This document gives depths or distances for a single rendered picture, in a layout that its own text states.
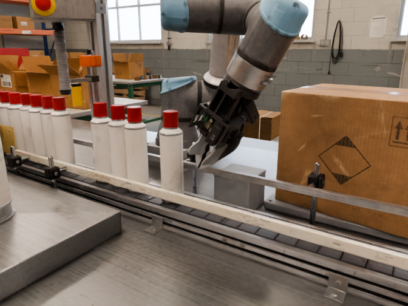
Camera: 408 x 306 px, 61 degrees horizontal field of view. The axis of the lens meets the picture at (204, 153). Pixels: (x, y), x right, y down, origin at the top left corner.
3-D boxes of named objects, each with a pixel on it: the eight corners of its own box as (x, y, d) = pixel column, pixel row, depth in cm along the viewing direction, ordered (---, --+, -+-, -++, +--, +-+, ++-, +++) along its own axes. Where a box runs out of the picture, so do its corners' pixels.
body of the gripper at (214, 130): (184, 128, 65) (213, 72, 59) (209, 120, 72) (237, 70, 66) (215, 153, 62) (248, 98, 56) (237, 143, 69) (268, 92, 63)
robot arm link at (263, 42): (303, 1, 59) (320, 14, 52) (269, 59, 64) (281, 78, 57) (263, -20, 56) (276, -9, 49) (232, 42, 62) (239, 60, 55)
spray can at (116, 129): (108, 186, 88) (101, 105, 82) (123, 180, 92) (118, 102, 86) (122, 190, 85) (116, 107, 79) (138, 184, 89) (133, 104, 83)
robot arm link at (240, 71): (248, 49, 64) (284, 73, 61) (237, 70, 66) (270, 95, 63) (228, 49, 58) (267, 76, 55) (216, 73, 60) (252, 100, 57)
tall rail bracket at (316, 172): (294, 246, 70) (301, 169, 66) (306, 231, 76) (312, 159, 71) (310, 251, 69) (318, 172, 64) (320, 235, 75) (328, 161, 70)
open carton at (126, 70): (106, 78, 516) (104, 53, 505) (129, 76, 549) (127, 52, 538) (125, 80, 492) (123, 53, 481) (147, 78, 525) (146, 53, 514)
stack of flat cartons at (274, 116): (227, 135, 504) (228, 113, 495) (242, 128, 549) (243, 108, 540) (271, 141, 474) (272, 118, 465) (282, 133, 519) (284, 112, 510)
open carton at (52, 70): (39, 108, 263) (32, 56, 252) (90, 99, 305) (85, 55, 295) (76, 112, 245) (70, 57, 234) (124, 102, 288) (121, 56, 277)
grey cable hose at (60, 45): (57, 95, 108) (48, 22, 102) (67, 93, 111) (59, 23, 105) (64, 95, 106) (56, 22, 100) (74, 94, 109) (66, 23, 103)
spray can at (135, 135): (123, 190, 85) (117, 107, 79) (138, 184, 89) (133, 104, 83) (139, 195, 82) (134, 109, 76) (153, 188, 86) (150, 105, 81)
